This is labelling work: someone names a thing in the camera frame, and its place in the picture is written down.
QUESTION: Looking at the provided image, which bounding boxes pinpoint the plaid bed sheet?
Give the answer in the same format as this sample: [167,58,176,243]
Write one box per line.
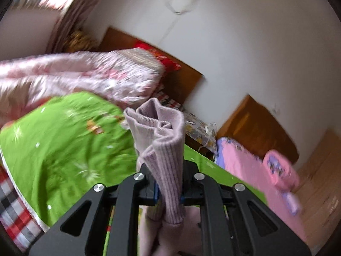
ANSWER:
[0,90,185,252]

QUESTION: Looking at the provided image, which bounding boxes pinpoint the thin white wall pipe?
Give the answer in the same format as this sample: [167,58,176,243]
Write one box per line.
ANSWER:
[157,16,176,49]

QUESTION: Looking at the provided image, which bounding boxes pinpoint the pink patterned curtain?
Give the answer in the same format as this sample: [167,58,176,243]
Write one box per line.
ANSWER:
[45,0,114,54]

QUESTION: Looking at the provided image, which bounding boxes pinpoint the purple white folded cloth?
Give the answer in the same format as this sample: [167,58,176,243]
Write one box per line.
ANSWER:
[286,191,302,216]

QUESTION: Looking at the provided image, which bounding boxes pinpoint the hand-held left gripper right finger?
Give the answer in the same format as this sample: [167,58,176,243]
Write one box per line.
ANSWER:
[181,161,312,256]

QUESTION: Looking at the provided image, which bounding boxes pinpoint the folded pink floral quilt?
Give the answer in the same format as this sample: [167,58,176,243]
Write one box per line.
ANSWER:
[263,149,301,193]

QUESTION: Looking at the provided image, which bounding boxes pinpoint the light wooden wardrobe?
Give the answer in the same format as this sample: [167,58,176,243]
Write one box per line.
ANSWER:
[294,129,341,252]

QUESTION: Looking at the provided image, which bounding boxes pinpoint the small wooden headboard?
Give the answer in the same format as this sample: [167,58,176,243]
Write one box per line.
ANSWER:
[99,26,205,105]

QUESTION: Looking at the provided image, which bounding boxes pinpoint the white charger with cable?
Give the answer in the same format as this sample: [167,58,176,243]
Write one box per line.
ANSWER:
[198,124,217,151]

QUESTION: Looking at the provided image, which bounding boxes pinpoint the pink bed sheet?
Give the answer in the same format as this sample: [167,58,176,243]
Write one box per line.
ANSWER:
[217,139,308,244]

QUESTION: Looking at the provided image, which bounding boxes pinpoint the red floral pillow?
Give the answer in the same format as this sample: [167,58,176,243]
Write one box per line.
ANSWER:
[133,41,182,71]

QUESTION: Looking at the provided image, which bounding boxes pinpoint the green printed blanket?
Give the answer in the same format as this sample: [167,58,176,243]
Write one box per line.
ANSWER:
[0,92,268,256]

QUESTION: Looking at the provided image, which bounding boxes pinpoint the pink patterned quilt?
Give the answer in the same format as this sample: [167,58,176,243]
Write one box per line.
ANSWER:
[0,47,166,128]

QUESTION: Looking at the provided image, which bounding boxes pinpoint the black power cable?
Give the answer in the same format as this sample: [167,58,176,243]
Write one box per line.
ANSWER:
[165,0,196,15]

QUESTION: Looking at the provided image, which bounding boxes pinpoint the light purple pants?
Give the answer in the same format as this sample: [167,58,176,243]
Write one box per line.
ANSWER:
[124,98,204,256]

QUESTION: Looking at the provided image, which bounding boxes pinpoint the large wooden headboard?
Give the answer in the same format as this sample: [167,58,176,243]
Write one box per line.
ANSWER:
[216,94,299,166]

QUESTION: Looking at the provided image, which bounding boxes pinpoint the purple floral pillow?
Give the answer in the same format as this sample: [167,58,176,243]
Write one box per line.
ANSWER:
[215,137,232,167]

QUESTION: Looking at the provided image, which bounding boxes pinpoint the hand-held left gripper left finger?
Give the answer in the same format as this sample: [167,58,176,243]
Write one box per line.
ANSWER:
[28,163,160,256]

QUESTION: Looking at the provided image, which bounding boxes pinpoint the yellow brown blanket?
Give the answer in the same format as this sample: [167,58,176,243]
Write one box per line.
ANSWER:
[66,30,100,53]

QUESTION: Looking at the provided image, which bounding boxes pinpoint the floral covered nightstand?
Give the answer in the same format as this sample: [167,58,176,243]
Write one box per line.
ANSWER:
[183,111,218,154]

